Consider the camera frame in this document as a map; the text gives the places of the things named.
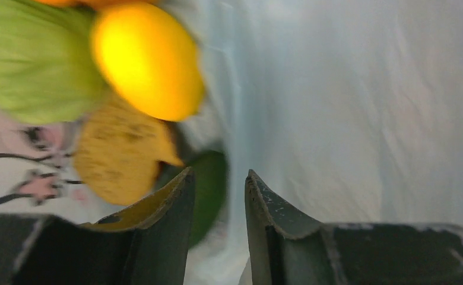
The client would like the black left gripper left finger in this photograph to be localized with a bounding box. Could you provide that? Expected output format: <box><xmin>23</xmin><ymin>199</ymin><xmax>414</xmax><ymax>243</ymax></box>
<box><xmin>80</xmin><ymin>167</ymin><xmax>195</xmax><ymax>284</ymax></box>

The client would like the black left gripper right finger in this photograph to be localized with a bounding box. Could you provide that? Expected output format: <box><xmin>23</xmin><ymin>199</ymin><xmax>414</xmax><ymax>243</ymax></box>
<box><xmin>245</xmin><ymin>170</ymin><xmax>334</xmax><ymax>284</ymax></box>

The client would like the small green cabbage head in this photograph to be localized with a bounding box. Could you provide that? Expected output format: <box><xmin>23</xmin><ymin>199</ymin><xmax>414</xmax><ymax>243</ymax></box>
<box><xmin>0</xmin><ymin>1</ymin><xmax>105</xmax><ymax>124</ymax></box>

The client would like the orange pumpkin slice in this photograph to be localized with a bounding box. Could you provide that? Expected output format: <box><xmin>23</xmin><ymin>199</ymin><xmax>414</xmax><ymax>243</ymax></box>
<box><xmin>36</xmin><ymin>0</ymin><xmax>137</xmax><ymax>10</ymax></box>

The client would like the brown potato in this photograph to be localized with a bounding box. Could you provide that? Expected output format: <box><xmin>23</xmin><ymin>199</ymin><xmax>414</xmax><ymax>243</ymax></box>
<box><xmin>73</xmin><ymin>92</ymin><xmax>183</xmax><ymax>206</ymax></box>

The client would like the dark green cucumber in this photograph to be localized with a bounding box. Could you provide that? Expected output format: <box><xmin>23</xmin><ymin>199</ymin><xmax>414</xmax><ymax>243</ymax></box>
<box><xmin>154</xmin><ymin>150</ymin><xmax>229</xmax><ymax>249</ymax></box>

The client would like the yellow lemon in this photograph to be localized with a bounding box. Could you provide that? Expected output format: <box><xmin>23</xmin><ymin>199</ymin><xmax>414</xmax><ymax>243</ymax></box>
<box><xmin>90</xmin><ymin>1</ymin><xmax>204</xmax><ymax>122</ymax></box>

